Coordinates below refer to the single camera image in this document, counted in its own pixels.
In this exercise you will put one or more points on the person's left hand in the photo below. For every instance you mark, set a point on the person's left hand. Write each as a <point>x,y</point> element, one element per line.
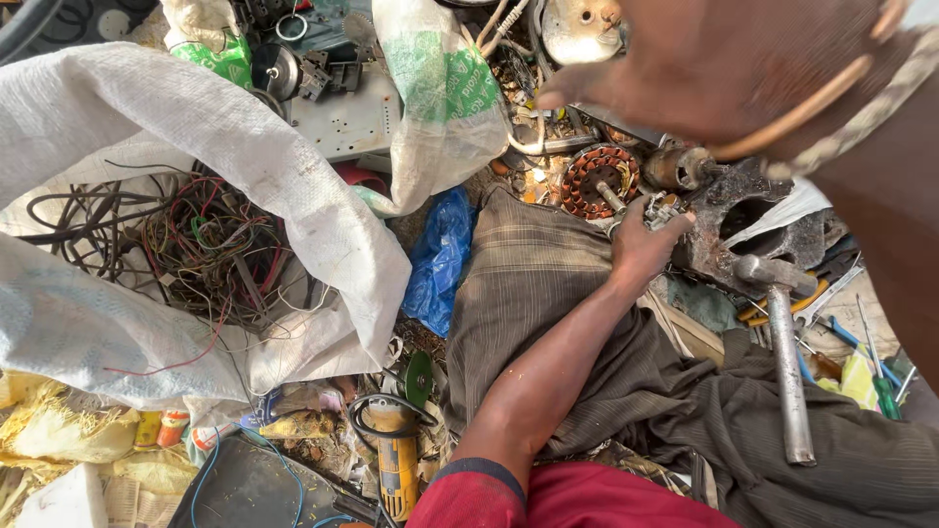
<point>638,253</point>

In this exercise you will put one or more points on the person's right hand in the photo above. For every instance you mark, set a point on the person's right hand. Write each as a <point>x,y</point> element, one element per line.
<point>719,66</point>

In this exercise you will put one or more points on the person's right fingers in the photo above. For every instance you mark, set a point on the person's right fingers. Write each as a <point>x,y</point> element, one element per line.
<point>568,92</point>

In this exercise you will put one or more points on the small grey metal part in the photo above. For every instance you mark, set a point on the small grey metal part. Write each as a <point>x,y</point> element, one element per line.
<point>662,208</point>

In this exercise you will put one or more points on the aluminium dome housing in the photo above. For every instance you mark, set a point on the aluminium dome housing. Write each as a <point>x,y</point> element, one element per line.
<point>576,33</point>

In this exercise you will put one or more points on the copper wound motor stator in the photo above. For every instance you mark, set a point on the copper wound motor stator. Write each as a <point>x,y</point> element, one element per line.
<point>594,165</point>

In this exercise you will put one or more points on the white sack with green print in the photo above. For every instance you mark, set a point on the white sack with green print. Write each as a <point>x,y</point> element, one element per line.
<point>440,110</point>

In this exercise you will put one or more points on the rusty small motor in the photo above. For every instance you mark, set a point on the rusty small motor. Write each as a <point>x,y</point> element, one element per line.
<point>675,169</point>

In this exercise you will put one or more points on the person's brown striped trousers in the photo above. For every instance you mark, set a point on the person's brown striped trousers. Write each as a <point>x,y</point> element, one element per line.
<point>543,257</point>

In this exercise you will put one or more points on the rusty iron casting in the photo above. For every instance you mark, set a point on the rusty iron casting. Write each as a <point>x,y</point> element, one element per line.
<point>733,198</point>

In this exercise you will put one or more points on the blue plastic bag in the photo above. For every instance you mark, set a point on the blue plastic bag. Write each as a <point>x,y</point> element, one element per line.
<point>436,257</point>

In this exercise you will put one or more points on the grey metal panel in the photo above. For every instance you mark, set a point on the grey metal panel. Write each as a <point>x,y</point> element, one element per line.
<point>345,121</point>

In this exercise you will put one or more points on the black plastic part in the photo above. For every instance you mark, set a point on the black plastic part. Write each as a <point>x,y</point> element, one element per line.
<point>330,77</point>

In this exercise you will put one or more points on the white plastic sheet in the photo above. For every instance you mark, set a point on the white plastic sheet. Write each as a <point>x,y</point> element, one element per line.
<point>785,209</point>

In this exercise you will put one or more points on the round metal disc part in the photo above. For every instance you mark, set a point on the round metal disc part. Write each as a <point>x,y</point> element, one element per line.
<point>275,72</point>

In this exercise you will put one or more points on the green grinding disc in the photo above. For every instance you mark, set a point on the green grinding disc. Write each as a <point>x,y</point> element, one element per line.
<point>419,378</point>

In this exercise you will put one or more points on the steel wrench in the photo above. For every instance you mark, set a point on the steel wrench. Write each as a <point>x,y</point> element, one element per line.
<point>829,293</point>

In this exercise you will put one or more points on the steel hammer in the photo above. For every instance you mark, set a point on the steel hammer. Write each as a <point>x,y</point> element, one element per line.
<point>789,367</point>

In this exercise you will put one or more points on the small white green printed sack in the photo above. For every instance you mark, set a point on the small white green printed sack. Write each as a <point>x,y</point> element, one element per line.
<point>213,51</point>

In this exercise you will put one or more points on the yellow angle grinder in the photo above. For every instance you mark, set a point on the yellow angle grinder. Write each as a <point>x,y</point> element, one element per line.
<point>396,455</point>

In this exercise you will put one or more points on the person's red shirt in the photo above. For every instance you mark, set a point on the person's red shirt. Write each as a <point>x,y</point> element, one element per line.
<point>587,502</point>

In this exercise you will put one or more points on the large white woven sack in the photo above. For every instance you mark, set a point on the large white woven sack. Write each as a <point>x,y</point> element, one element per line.
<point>147,110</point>

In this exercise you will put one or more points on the black flat panel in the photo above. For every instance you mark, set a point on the black flat panel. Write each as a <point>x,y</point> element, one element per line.
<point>249,491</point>

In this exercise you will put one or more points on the small orange bottle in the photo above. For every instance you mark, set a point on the small orange bottle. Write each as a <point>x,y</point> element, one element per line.
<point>172,429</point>

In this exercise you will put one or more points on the small yellow bottle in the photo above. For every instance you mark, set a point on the small yellow bottle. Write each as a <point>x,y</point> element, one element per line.
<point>147,431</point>

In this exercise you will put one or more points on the yellow woven sack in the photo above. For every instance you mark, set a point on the yellow woven sack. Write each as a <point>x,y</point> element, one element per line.
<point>59,433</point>

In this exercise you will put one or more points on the white foam block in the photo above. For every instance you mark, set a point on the white foam block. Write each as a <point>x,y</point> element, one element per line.
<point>66,502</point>

